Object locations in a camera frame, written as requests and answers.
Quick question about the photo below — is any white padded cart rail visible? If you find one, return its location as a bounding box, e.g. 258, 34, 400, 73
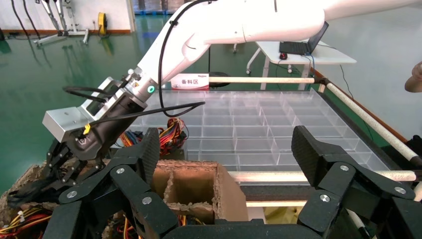
228, 170, 419, 183
324, 82, 422, 167
209, 76, 316, 84

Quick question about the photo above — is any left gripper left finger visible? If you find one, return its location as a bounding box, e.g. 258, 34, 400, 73
43, 127, 179, 239

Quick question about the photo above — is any brown cardboard divider box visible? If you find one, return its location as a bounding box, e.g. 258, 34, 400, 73
0, 159, 248, 239

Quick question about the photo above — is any black hanging cable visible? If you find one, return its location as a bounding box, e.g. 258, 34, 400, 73
10, 0, 30, 37
22, 0, 42, 40

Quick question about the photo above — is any power supply with coloured wires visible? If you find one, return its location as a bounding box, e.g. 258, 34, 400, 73
178, 215, 205, 227
0, 206, 53, 239
113, 214, 141, 239
117, 118, 189, 161

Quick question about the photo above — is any person hand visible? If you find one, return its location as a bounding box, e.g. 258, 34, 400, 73
405, 61, 422, 94

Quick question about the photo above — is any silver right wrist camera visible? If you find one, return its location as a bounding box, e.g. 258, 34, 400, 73
42, 77, 132, 143

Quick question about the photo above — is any black laptop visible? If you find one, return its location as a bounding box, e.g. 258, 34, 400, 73
279, 21, 329, 56

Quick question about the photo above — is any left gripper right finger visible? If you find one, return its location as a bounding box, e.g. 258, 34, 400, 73
292, 125, 422, 239

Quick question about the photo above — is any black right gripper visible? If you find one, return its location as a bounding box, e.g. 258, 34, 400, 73
33, 96, 148, 195

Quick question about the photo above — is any red white area sign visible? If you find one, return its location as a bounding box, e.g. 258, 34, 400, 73
171, 73, 211, 92

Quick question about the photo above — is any yellow hose reel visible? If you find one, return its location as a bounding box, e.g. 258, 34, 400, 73
97, 12, 108, 36

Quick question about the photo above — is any black fabric bundle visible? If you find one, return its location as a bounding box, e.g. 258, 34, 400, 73
406, 134, 422, 157

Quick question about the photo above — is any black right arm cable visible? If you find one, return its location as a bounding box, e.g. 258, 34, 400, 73
62, 0, 215, 130

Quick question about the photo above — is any white office table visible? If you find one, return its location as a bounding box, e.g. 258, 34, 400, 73
246, 40, 357, 91

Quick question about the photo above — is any grey metal stand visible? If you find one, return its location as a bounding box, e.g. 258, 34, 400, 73
33, 0, 90, 46

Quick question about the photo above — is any white cart lower bar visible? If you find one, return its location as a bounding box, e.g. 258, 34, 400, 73
245, 201, 308, 208

